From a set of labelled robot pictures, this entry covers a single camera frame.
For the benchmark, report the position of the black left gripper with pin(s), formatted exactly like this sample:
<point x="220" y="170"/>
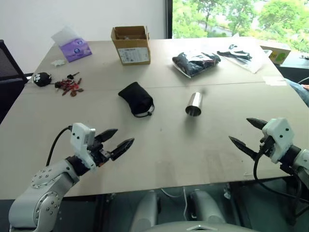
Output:
<point x="101" y="154"/>

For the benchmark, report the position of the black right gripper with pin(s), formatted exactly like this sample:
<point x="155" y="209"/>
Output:
<point x="267" y="146"/>

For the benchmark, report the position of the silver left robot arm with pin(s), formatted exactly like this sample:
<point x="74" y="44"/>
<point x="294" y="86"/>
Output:
<point x="50" y="178"/>

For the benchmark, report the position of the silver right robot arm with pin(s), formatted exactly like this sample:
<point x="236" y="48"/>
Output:
<point x="300" y="160"/>

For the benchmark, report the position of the clear bag with black-white parts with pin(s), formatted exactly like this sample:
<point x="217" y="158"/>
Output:
<point x="241" y="59"/>

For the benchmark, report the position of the plastic bag of black parts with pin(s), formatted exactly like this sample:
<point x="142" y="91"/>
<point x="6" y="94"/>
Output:
<point x="190" y="65"/>

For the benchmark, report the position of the white tape strip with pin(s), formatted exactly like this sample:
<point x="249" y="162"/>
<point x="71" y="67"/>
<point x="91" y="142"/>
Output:
<point x="274" y="81"/>

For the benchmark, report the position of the silver metal cylinder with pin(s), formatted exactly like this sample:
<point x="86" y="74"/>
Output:
<point x="194" y="102"/>

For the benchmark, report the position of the person's blue jeans leg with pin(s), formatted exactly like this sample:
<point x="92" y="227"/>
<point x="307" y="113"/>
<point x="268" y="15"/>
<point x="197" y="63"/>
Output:
<point x="300" y="93"/>

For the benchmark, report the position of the grey robot leg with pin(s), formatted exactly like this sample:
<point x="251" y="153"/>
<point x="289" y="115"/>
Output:
<point x="148" y="210"/>
<point x="207" y="207"/>

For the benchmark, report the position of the black key bunch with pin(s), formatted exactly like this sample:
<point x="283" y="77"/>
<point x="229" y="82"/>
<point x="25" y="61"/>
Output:
<point x="72" y="76"/>

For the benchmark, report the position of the yellow green cardboard box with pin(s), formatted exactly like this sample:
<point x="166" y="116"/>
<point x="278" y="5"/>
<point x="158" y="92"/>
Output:
<point x="280" y="54"/>

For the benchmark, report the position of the open brown cardboard box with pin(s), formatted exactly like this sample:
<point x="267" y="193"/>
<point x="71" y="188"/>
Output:
<point x="134" y="50"/>

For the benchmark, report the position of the black paw print plush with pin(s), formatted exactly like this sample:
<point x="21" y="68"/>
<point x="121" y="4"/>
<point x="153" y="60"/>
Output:
<point x="41" y="79"/>

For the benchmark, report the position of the crumpled white tissue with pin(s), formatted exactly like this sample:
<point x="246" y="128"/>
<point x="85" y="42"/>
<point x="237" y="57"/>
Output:
<point x="58" y="62"/>

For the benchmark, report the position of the purple tissue pack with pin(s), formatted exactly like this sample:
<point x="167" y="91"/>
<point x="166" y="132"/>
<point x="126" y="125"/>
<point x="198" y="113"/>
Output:
<point x="76" y="49"/>

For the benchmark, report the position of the grey robot torso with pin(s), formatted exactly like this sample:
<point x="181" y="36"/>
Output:
<point x="198" y="228"/>

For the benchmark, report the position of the black mesh chair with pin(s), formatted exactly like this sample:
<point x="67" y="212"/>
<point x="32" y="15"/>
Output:
<point x="9" y="77"/>

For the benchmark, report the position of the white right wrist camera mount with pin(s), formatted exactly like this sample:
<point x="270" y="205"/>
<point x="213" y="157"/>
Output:
<point x="280" y="137"/>

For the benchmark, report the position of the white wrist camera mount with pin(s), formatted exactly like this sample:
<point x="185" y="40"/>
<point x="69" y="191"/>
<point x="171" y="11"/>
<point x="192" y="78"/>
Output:
<point x="79" y="142"/>
<point x="280" y="137"/>

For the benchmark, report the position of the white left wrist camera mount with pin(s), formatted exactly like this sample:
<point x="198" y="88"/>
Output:
<point x="79" y="142"/>

